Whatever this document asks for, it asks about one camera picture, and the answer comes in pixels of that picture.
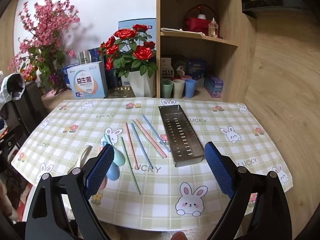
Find white grey cloth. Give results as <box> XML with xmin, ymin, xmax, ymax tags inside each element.
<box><xmin>0</xmin><ymin>73</ymin><xmax>26</xmax><ymax>102</ymax></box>

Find folded white cloth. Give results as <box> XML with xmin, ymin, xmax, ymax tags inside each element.
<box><xmin>160</xmin><ymin>27</ymin><xmax>206</xmax><ymax>35</ymax></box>

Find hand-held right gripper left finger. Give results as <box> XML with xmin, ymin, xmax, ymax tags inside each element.
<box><xmin>25</xmin><ymin>144</ymin><xmax>115</xmax><ymax>240</ymax></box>

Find metal utensil tray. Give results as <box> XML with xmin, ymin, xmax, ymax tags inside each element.
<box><xmin>158</xmin><ymin>104</ymin><xmax>205</xmax><ymax>168</ymax></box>

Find purple box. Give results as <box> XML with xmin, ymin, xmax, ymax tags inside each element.
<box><xmin>203</xmin><ymin>74</ymin><xmax>225</xmax><ymax>98</ymax></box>

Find black speckled shelf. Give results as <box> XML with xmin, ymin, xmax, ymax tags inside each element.
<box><xmin>241</xmin><ymin>0</ymin><xmax>320</xmax><ymax>18</ymax></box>

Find checkered bunny print tablecloth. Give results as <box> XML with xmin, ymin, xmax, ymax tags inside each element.
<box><xmin>11</xmin><ymin>97</ymin><xmax>293</xmax><ymax>230</ymax></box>

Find green cup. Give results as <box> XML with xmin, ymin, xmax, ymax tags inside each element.
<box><xmin>161</xmin><ymin>78</ymin><xmax>173</xmax><ymax>98</ymax></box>

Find wooden shelf unit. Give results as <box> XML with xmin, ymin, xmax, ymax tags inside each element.
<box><xmin>155</xmin><ymin>0</ymin><xmax>258</xmax><ymax>103</ymax></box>

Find red basket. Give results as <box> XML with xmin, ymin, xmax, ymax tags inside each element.
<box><xmin>184</xmin><ymin>5</ymin><xmax>217</xmax><ymax>36</ymax></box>

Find blue cup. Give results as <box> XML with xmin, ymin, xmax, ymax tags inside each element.
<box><xmin>184</xmin><ymin>79</ymin><xmax>197</xmax><ymax>98</ymax></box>

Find blue spoon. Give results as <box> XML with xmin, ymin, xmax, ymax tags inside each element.
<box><xmin>106</xmin><ymin>164</ymin><xmax>121</xmax><ymax>181</ymax></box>

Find beige cup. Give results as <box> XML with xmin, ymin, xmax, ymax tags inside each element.
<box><xmin>172</xmin><ymin>79</ymin><xmax>185</xmax><ymax>99</ymax></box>

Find pink artificial blossom branches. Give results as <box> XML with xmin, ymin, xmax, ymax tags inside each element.
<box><xmin>7</xmin><ymin>0</ymin><xmax>82</xmax><ymax>90</ymax></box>

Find white spoon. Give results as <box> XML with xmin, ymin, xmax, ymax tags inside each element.
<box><xmin>67</xmin><ymin>144</ymin><xmax>93</xmax><ymax>176</ymax></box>

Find dark blue box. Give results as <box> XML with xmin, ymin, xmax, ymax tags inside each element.
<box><xmin>86</xmin><ymin>46</ymin><xmax>118</xmax><ymax>90</ymax></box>

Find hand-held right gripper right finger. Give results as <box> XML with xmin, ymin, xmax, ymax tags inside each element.
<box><xmin>204</xmin><ymin>141</ymin><xmax>293</xmax><ymax>240</ymax></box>

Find blue chopstick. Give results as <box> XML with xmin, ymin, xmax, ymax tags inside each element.
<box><xmin>130</xmin><ymin>123</ymin><xmax>148</xmax><ymax>161</ymax></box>
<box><xmin>142</xmin><ymin>114</ymin><xmax>171</xmax><ymax>153</ymax></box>

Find glass perfume bottle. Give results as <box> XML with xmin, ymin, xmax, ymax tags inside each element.
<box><xmin>208</xmin><ymin>17</ymin><xmax>219</xmax><ymax>38</ymax></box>

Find black chair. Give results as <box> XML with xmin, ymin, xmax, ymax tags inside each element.
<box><xmin>0</xmin><ymin>81</ymin><xmax>49</xmax><ymax>135</ymax></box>

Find teal spoon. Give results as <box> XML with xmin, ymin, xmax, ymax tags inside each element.
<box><xmin>103</xmin><ymin>133</ymin><xmax>126</xmax><ymax>167</ymax></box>

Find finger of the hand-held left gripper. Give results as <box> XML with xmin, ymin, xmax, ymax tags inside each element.
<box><xmin>0</xmin><ymin>124</ymin><xmax>23</xmax><ymax>155</ymax></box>

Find pink chopstick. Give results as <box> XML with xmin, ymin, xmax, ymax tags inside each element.
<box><xmin>135</xmin><ymin>119</ymin><xmax>167</xmax><ymax>158</ymax></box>
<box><xmin>125</xmin><ymin>122</ymin><xmax>139</xmax><ymax>168</ymax></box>

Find light blue box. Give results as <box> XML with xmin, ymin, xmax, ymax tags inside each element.
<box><xmin>118</xmin><ymin>19</ymin><xmax>156</xmax><ymax>47</ymax></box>

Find dark box moon print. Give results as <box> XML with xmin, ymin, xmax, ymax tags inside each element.
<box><xmin>172</xmin><ymin>56</ymin><xmax>188</xmax><ymax>78</ymax></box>

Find white and blue carton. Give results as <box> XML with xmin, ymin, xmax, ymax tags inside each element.
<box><xmin>66</xmin><ymin>60</ymin><xmax>108</xmax><ymax>99</ymax></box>

